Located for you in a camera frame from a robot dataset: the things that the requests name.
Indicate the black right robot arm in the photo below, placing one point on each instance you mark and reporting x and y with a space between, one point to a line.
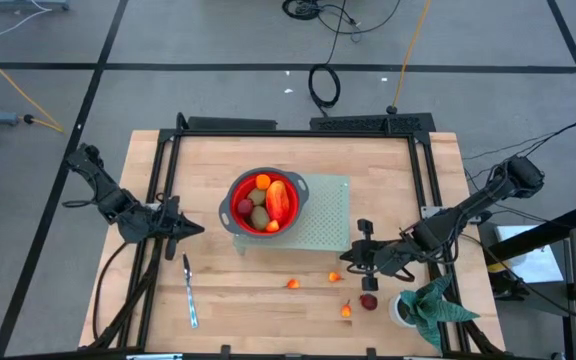
468 207

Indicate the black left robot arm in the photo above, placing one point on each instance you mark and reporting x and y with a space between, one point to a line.
110 200

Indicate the green perforated metal shelf riser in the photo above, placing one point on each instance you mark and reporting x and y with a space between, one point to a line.
323 210

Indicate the white paper sheet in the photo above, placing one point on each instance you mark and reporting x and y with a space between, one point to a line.
538 265

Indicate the silver table knife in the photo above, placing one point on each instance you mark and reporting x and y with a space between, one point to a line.
190 300

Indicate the red pomegranate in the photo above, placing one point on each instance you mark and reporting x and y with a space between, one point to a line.
244 206
368 301

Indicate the brown kiwi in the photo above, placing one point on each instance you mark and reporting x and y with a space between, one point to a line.
260 217
257 196

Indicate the green leafy plant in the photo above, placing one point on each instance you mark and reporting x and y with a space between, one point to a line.
433 310

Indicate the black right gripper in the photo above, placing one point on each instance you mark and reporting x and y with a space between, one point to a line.
393 257

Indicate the red collapsible colander bowl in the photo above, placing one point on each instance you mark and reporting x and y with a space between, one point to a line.
240 187

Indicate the white plant pot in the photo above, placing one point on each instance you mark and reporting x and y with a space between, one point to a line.
399 310

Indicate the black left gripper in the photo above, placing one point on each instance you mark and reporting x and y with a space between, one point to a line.
153 225

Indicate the black vented computer case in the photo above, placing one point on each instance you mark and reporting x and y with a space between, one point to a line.
368 123

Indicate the black clamp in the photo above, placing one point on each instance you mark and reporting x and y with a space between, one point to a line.
371 353
225 352

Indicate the small orange yellow pear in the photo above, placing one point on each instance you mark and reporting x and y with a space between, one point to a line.
335 276
293 284
346 311
272 226

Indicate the orange tangerine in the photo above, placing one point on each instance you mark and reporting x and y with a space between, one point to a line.
263 181

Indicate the silver mounting plate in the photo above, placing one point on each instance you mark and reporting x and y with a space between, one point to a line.
430 212

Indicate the black metal rig frame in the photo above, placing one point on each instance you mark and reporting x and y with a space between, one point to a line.
293 133

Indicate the black flat control box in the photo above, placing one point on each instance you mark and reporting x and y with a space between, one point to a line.
233 123

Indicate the red yellow mango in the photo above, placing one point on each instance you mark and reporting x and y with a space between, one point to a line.
277 200

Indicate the black desk bar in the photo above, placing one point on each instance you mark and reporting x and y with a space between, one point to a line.
543 230

